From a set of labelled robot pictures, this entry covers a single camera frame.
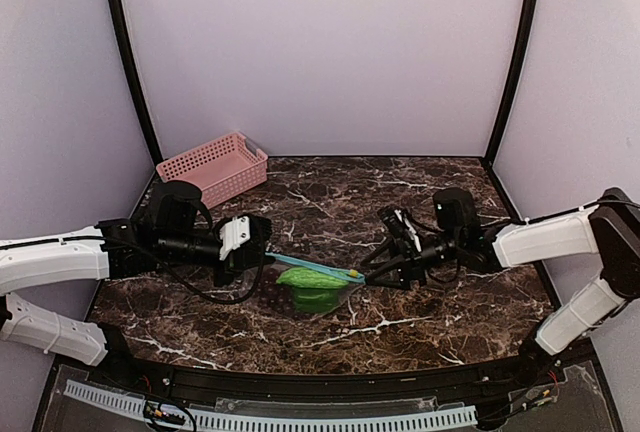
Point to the white slotted cable duct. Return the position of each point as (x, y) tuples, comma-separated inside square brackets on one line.
[(152, 412)]

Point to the clear zip bag blue seal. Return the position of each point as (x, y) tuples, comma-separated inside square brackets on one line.
[(281, 263)]

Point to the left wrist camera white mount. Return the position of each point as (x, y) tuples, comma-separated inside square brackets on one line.
[(233, 234)]

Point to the black front aluminium rail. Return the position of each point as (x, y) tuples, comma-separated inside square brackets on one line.
[(484, 382)]

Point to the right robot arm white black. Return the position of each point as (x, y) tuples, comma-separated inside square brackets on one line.
[(607, 227)]

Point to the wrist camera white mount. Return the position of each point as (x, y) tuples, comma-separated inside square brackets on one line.
[(402, 233), (233, 234)]

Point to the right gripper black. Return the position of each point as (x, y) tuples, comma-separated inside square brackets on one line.
[(410, 264)]

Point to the purple fake grape bunch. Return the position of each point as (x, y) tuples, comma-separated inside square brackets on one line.
[(276, 298)]

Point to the black frame post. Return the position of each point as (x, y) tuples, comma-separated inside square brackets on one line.
[(520, 47), (121, 32)]

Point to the black left frame post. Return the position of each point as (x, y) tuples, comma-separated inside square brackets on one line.
[(121, 32)]

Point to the pink plastic basket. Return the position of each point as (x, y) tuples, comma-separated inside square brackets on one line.
[(222, 168)]

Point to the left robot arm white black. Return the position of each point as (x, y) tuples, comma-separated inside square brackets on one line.
[(175, 228)]

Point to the green fake vegetable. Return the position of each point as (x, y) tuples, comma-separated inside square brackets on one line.
[(312, 292)]

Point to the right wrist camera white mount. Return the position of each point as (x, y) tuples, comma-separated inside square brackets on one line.
[(402, 233)]

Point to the black right frame post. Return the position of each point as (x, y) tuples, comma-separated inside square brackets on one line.
[(520, 47)]

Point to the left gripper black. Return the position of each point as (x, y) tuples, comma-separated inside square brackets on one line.
[(239, 259)]

